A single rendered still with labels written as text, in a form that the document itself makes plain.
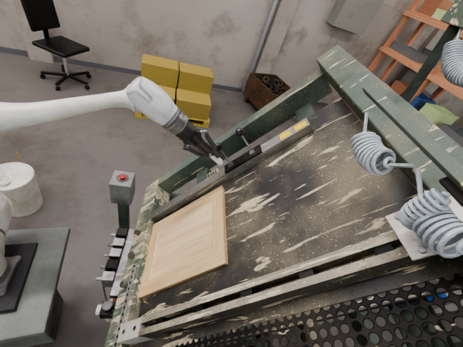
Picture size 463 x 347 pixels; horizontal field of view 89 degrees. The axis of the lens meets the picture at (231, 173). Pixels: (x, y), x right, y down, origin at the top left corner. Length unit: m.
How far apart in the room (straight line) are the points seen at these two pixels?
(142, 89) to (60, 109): 0.25
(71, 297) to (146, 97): 1.72
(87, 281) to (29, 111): 1.60
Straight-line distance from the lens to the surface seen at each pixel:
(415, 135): 0.52
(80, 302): 2.20
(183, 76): 3.74
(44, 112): 0.88
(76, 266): 2.31
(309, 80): 1.19
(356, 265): 0.63
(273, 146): 1.01
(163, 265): 1.16
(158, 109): 0.82
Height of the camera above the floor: 2.06
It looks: 42 degrees down
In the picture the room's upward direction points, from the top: 22 degrees clockwise
